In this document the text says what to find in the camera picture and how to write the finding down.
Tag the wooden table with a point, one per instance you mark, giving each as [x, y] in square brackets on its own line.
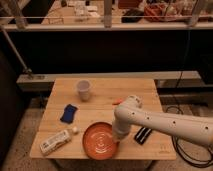
[99, 108]

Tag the orange carrot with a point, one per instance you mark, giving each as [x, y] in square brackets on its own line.
[117, 102]

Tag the metal diagonal pole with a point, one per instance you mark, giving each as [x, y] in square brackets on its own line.
[26, 69]

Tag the orange ceramic bowl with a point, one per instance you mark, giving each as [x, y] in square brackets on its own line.
[97, 141]

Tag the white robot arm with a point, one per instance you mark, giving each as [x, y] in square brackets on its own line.
[194, 129]

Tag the white plastic bottle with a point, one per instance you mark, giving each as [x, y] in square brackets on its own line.
[57, 140]

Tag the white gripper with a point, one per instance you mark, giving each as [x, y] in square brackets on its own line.
[117, 137]

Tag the metal base rail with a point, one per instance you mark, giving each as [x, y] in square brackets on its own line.
[44, 82]

